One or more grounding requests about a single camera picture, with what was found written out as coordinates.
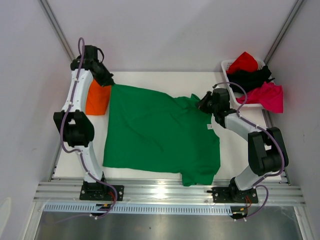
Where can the magenta t shirt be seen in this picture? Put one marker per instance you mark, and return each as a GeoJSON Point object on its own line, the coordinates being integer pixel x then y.
{"type": "Point", "coordinates": [269, 95]}

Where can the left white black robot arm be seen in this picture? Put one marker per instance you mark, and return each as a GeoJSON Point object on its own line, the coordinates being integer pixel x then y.
{"type": "Point", "coordinates": [75, 129]}

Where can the white slotted cable duct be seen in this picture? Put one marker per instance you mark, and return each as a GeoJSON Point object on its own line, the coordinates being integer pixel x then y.
{"type": "Point", "coordinates": [126, 208]}

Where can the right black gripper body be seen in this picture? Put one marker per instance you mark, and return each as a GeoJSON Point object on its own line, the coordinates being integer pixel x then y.
{"type": "Point", "coordinates": [204, 102]}

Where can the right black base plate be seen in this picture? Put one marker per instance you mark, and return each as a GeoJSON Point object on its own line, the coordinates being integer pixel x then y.
{"type": "Point", "coordinates": [232, 195]}

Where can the orange folded t shirt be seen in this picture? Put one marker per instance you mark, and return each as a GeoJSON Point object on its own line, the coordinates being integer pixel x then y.
{"type": "Point", "coordinates": [98, 99]}

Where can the right aluminium frame post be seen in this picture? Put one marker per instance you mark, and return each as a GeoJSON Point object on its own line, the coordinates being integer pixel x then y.
{"type": "Point", "coordinates": [294, 12]}

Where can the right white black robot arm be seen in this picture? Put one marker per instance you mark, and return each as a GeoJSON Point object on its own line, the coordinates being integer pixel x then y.
{"type": "Point", "coordinates": [267, 154]}

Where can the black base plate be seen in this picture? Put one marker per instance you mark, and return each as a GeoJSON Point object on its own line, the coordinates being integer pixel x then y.
{"type": "Point", "coordinates": [232, 195]}
{"type": "Point", "coordinates": [96, 192]}

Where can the black t shirt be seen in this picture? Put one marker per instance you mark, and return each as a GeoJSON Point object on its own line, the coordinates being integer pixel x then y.
{"type": "Point", "coordinates": [249, 80]}

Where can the left aluminium frame post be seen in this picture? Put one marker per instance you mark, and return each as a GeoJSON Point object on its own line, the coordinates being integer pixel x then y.
{"type": "Point", "coordinates": [58, 31]}

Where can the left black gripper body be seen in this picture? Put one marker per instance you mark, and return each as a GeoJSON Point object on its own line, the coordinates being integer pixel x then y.
{"type": "Point", "coordinates": [104, 77]}

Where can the aluminium frame post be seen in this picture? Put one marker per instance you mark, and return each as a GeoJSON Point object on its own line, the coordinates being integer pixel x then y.
{"type": "Point", "coordinates": [58, 31]}
{"type": "Point", "coordinates": [294, 12]}

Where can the white plastic basket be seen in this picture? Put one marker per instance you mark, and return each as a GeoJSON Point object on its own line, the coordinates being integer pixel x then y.
{"type": "Point", "coordinates": [233, 95]}

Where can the red t shirt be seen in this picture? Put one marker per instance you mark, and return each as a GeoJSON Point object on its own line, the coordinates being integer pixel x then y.
{"type": "Point", "coordinates": [245, 62]}

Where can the green t shirt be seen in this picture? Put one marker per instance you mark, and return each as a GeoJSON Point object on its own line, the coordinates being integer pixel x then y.
{"type": "Point", "coordinates": [152, 131]}

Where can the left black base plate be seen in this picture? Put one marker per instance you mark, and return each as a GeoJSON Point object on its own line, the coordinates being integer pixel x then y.
{"type": "Point", "coordinates": [96, 192]}

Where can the aluminium mounting rail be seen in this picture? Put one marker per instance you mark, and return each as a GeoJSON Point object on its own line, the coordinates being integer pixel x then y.
{"type": "Point", "coordinates": [165, 192]}

